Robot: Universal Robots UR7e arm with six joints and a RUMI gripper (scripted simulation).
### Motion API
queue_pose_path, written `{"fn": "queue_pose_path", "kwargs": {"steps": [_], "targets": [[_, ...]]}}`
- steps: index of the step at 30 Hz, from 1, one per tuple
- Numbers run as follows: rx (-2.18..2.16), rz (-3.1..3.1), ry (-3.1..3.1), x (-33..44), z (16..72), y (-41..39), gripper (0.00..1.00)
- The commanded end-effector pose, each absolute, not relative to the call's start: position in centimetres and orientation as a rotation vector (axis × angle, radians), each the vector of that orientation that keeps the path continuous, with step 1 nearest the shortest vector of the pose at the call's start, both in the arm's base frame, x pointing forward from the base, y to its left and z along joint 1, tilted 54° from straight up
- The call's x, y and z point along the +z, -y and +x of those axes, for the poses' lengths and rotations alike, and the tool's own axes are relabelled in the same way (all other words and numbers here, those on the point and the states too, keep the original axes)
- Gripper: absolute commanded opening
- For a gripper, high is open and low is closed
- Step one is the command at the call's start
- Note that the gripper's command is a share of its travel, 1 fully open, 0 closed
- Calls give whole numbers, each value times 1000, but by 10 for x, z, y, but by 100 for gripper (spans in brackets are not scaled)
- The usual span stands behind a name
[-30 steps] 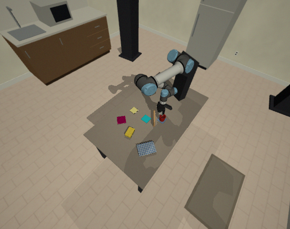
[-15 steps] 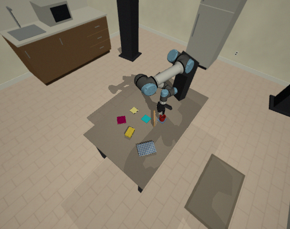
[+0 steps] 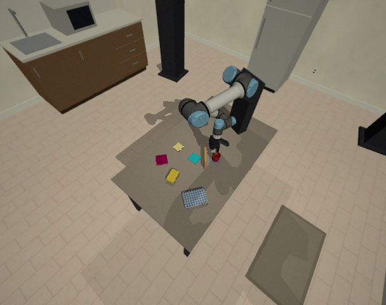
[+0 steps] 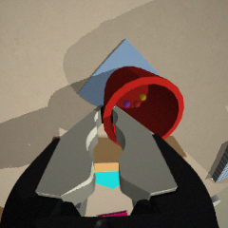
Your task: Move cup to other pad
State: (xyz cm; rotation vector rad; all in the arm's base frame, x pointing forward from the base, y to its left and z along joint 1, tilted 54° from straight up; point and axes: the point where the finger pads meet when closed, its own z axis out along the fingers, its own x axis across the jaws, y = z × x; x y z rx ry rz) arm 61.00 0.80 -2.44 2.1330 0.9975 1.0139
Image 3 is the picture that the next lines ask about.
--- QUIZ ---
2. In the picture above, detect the yellow sponge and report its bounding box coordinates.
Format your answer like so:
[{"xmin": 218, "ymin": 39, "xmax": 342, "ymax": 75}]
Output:
[{"xmin": 166, "ymin": 169, "xmax": 180, "ymax": 184}]

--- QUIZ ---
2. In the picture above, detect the red cup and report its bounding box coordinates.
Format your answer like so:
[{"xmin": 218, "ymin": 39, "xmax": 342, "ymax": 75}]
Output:
[{"xmin": 212, "ymin": 152, "xmax": 221, "ymax": 162}]

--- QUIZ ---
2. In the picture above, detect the magenta square coaster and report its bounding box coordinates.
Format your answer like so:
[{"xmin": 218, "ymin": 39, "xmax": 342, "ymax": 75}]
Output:
[{"xmin": 156, "ymin": 154, "xmax": 168, "ymax": 165}]

